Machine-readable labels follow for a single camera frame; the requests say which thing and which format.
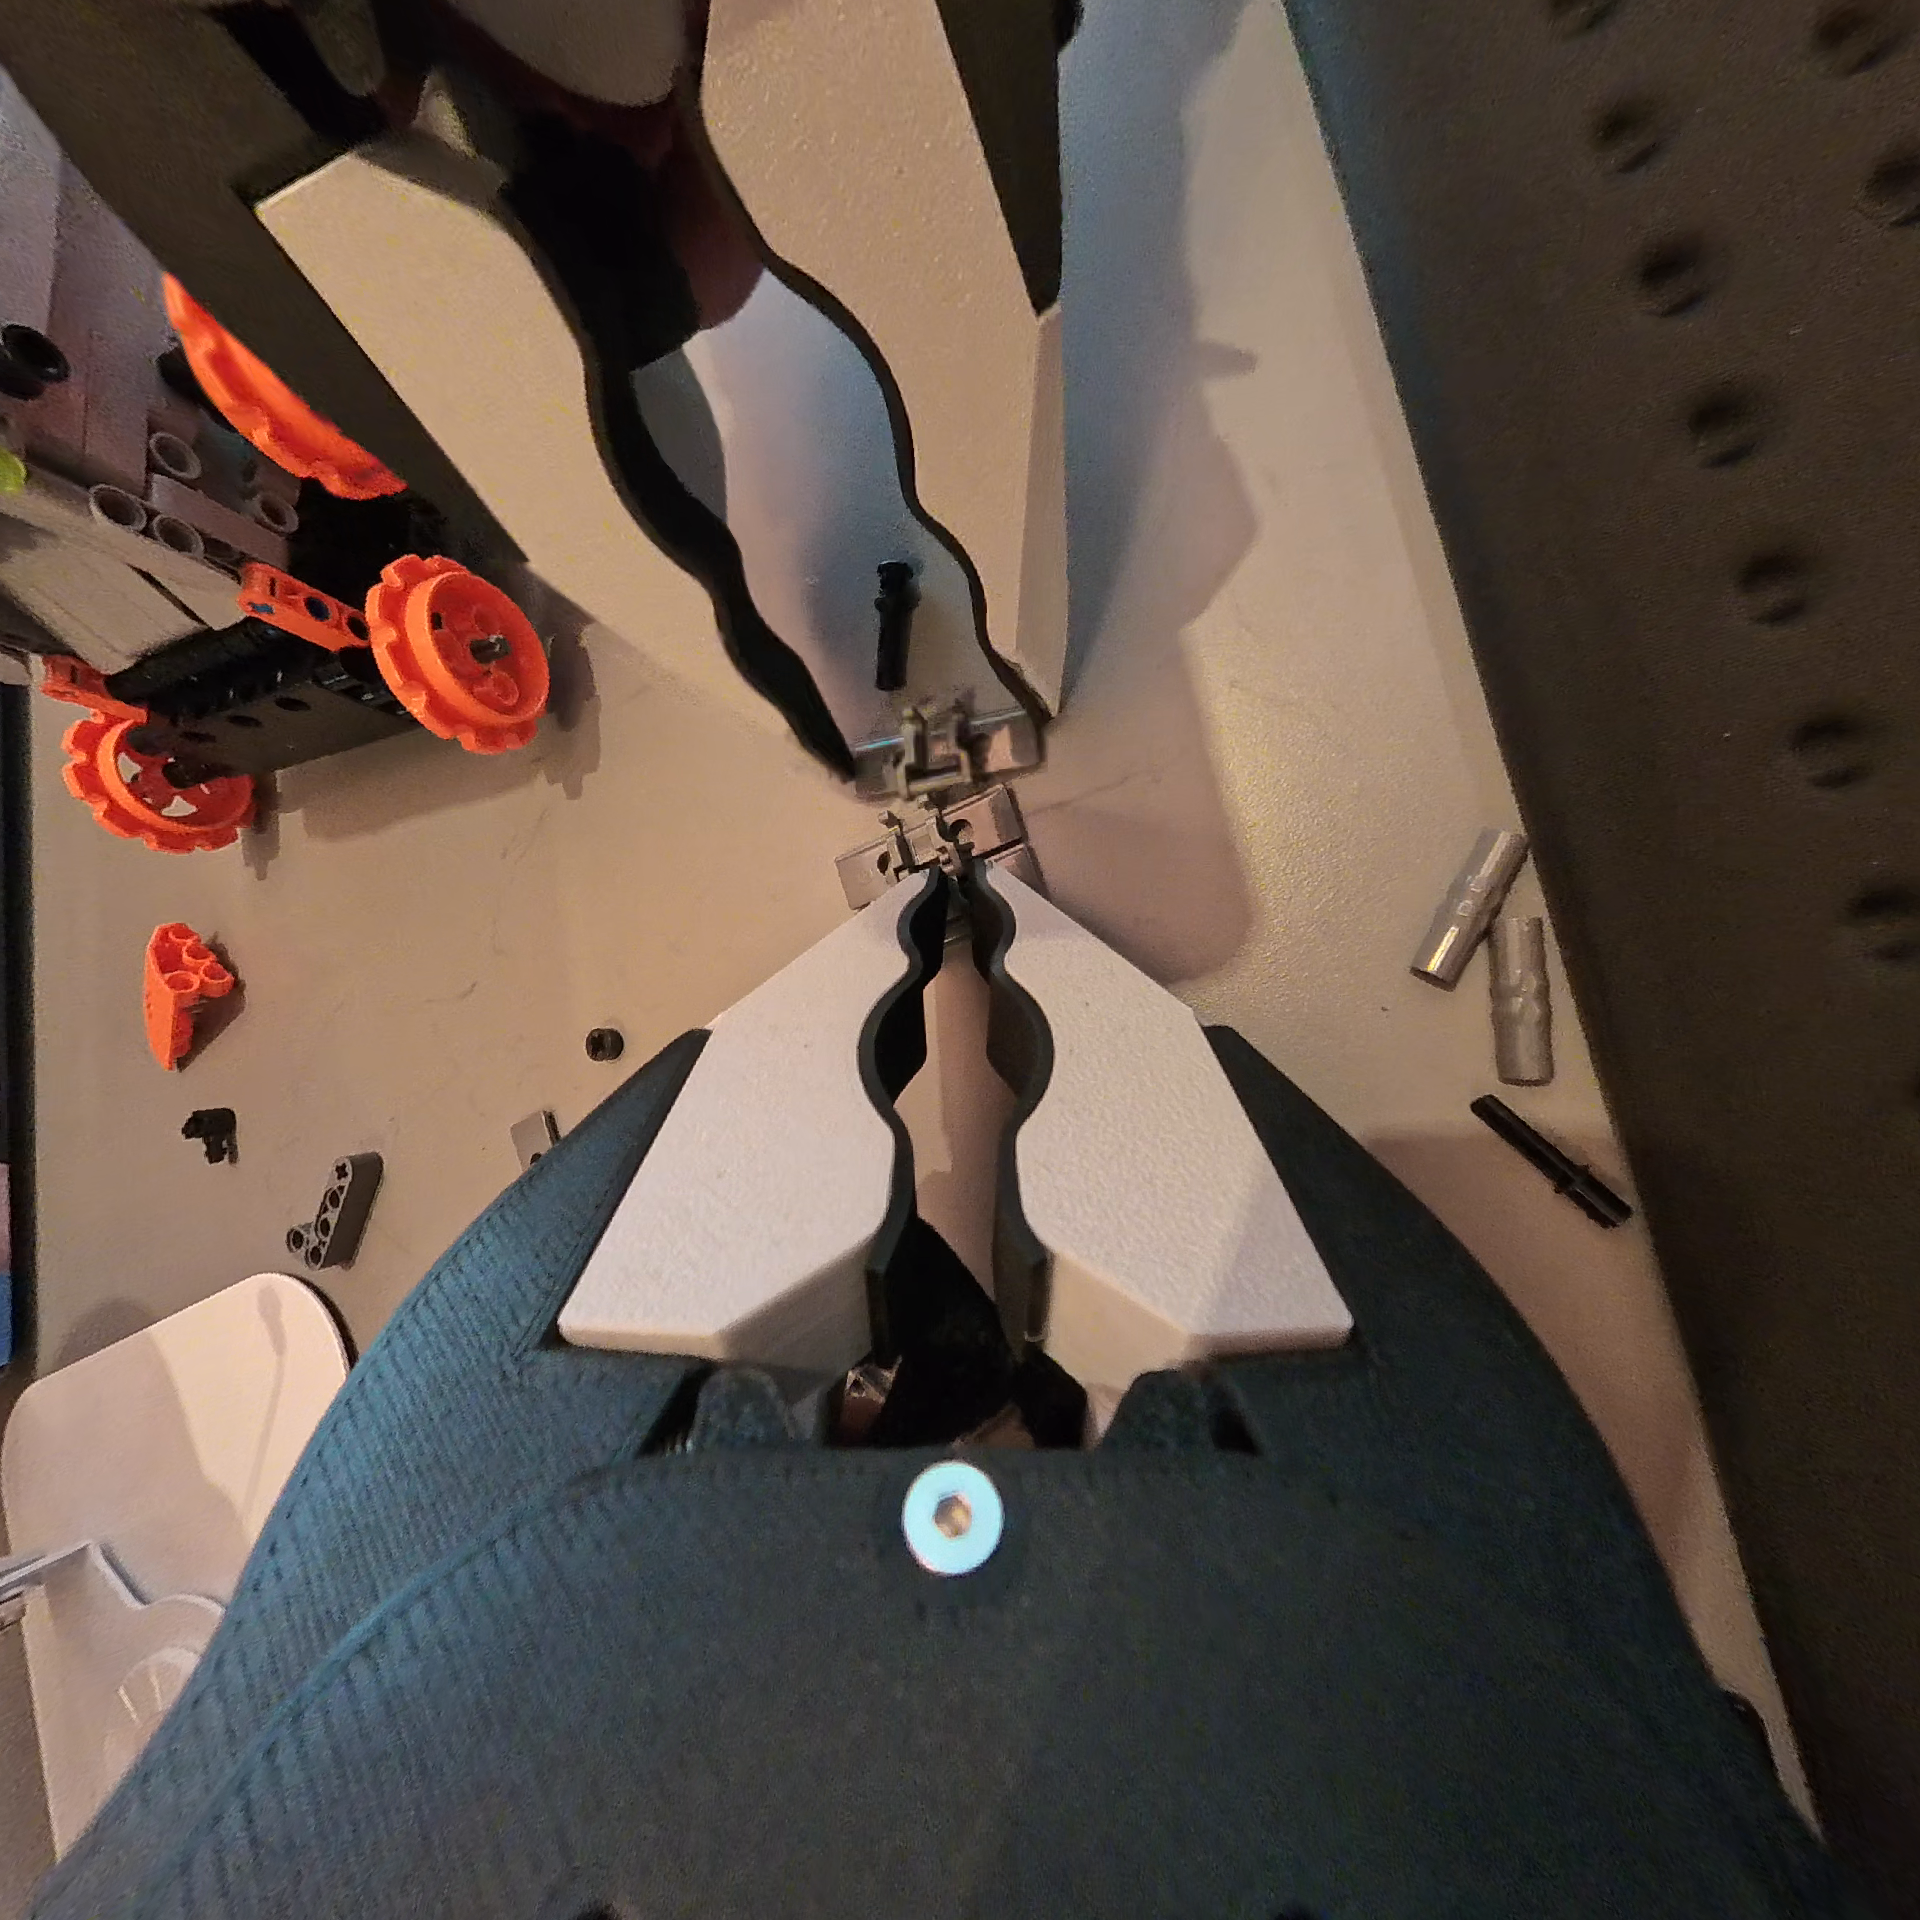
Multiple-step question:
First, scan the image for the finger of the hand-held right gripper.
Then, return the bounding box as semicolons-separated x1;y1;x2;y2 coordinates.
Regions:
257;135;874;778
698;0;1073;715

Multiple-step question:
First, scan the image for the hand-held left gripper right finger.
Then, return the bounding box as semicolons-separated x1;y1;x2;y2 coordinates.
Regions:
993;871;1354;1376

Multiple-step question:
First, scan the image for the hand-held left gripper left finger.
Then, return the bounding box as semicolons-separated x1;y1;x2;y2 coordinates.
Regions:
556;880;926;1376

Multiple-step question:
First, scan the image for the black grey toy robot vehicle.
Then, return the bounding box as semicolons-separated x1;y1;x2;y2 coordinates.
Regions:
0;151;394;767

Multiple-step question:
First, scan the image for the orange triangular toy piece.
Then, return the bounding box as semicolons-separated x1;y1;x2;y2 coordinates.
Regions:
139;922;243;1072

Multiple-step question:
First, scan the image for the orange toy gear wheel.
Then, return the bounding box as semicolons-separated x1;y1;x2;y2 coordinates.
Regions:
369;555;558;751
63;710;263;856
167;272;408;502

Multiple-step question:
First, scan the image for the long black toy pin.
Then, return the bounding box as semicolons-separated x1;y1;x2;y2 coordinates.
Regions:
1467;1094;1636;1226

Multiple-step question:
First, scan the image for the dark grey toy beam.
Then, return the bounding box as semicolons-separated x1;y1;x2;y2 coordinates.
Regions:
287;1151;386;1261

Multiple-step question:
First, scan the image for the grey cylinder toy sleeve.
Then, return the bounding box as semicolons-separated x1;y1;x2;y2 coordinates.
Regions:
1416;831;1531;984
1494;917;1558;1082

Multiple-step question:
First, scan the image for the wooden book stand white base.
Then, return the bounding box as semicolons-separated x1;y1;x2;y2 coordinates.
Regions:
0;1274;362;1772

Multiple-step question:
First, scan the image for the black dimpled mat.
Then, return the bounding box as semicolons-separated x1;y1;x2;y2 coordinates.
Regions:
1286;0;1920;1920

